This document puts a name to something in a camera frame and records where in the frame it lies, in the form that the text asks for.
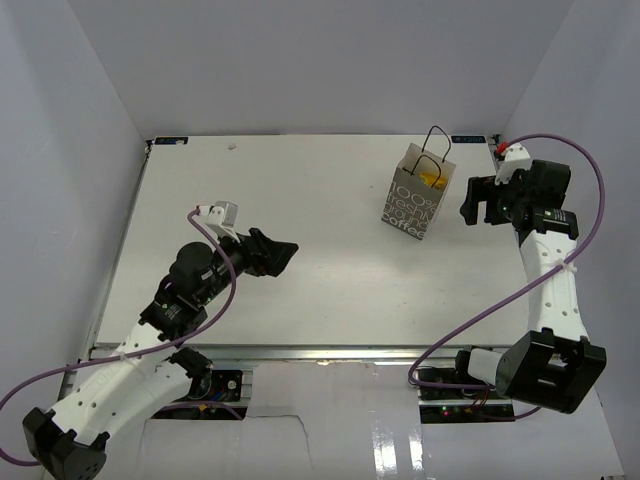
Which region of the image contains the blue label corner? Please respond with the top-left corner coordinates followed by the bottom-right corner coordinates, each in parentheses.
top-left (450, 135), bottom-right (486, 144)
top-left (153, 136), bottom-right (189, 145)

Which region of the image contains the large yellow M&M packet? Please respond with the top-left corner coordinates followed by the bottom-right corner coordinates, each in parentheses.
top-left (419, 172), bottom-right (448, 191)

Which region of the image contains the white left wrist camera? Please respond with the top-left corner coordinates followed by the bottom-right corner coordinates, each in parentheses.
top-left (196, 201), bottom-right (240, 242)

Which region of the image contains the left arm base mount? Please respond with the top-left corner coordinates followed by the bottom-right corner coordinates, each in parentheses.
top-left (161, 370), bottom-right (244, 412)

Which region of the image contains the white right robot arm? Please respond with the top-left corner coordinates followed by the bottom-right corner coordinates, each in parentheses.
top-left (451, 160), bottom-right (607, 414)

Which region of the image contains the aluminium front rail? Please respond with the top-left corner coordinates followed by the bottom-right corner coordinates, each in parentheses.
top-left (87, 343), bottom-right (534, 369)

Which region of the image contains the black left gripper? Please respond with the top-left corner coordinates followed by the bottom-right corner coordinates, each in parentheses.
top-left (198, 225), bottom-right (298, 305)

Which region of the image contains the blue label right corner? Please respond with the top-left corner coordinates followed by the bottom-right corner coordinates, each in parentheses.
top-left (450, 135), bottom-right (486, 144)

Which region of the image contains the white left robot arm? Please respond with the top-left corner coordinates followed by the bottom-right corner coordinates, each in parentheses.
top-left (22, 228), bottom-right (299, 479)

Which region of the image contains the blue label left corner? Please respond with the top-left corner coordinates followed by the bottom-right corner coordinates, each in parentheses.
top-left (153, 136), bottom-right (189, 145)

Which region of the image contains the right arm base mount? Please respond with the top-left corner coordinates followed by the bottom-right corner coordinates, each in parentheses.
top-left (416, 349), bottom-right (515, 425)

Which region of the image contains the brown paper coffee bag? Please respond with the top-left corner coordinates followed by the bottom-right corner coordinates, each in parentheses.
top-left (381, 125), bottom-right (456, 241)

